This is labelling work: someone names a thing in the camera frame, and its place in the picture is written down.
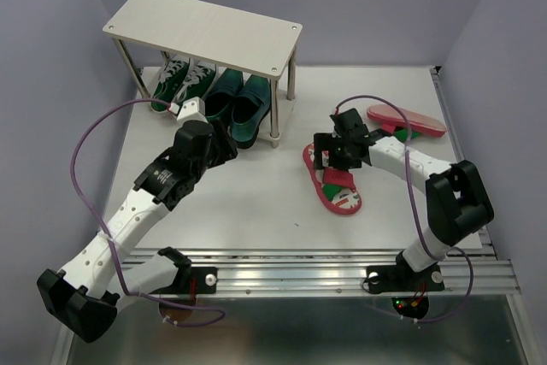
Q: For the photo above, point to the green canvas sneaker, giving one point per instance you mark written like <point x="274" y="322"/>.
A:
<point x="170" y="81"/>
<point x="197" y="82"/>

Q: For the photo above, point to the colourful pink slide sandal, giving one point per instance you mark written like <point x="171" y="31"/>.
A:
<point x="336" y="189"/>

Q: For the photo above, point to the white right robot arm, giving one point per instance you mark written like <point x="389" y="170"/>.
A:
<point x="457" y="204"/>

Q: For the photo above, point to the white two-tier shoe shelf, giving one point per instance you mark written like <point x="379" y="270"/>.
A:
<point x="230" y="38"/>

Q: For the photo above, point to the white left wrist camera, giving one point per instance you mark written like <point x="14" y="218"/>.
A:
<point x="191" y="110"/>

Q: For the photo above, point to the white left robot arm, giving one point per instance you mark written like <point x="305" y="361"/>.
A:
<point x="88" y="292"/>

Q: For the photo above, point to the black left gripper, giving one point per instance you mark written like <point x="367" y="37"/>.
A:
<point x="226" y="148"/>

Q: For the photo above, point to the aluminium mounting rail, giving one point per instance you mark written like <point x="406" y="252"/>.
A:
<point x="330" y="273"/>

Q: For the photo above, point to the green leather loafer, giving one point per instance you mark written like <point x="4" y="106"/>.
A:
<point x="220" y="99"/>
<point x="250" y="107"/>

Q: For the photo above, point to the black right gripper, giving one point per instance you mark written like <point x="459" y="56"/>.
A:
<point x="323" y="141"/>

